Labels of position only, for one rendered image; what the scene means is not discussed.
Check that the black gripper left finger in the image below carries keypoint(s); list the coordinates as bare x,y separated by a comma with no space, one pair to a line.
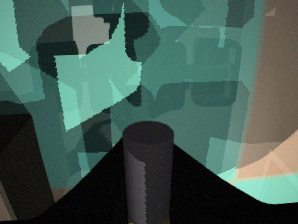
98,198

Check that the grey cylinder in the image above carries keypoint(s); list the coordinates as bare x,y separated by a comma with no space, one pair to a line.
148,156

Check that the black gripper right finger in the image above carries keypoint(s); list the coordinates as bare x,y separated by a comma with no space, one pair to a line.
197,196

